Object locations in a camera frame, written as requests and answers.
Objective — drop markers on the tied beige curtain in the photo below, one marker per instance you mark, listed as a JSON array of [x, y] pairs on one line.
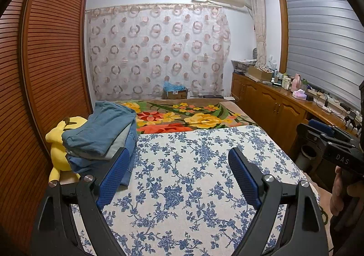
[[258, 22]]

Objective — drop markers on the colourful flower blanket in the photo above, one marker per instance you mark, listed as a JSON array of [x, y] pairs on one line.
[[170, 119]]

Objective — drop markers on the blue floral white bedsheet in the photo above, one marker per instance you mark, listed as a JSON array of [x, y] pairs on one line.
[[184, 187]]

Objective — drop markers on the pink tissue box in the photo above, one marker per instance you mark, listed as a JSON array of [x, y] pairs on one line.
[[300, 94]]

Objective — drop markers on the folded blue jeans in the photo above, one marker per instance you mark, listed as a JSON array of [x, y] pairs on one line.
[[85, 166]]

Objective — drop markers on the teal short pants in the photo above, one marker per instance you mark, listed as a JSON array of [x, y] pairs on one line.
[[96, 130]]

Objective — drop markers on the person's right hand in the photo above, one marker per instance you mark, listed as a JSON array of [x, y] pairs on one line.
[[339, 196]]

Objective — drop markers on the row of toiletry bottles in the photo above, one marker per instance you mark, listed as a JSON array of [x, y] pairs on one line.
[[284, 81]]

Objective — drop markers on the small cardboard box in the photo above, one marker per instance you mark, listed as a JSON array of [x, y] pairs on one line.
[[175, 95]]

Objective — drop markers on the open cardboard box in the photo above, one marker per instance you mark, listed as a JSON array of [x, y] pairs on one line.
[[260, 73]]

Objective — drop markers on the long wooden sideboard cabinet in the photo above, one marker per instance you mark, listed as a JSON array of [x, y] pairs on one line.
[[270, 108]]

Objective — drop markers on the grey window blind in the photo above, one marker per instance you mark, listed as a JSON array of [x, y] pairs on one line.
[[321, 39]]

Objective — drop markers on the yellow plush toy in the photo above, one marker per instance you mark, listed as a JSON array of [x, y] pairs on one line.
[[58, 156]]

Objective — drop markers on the stack of newspapers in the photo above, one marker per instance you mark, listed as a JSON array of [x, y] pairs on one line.
[[243, 65]]

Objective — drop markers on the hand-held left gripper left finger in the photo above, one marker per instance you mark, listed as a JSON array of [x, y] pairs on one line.
[[112, 182]]

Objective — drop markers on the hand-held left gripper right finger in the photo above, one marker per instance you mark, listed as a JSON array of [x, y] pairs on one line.
[[244, 179]]

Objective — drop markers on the pink bottle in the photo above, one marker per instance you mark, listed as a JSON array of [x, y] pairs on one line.
[[297, 82]]

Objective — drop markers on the grey waste bin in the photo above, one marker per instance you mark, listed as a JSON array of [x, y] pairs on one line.
[[308, 159]]

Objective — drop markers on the person's right forearm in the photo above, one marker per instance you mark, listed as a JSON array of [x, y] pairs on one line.
[[344, 233]]

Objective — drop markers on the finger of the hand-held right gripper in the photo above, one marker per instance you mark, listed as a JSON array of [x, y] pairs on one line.
[[307, 132], [321, 127]]

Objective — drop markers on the brown slatted wooden wardrobe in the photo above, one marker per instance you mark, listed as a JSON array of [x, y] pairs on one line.
[[51, 59]]

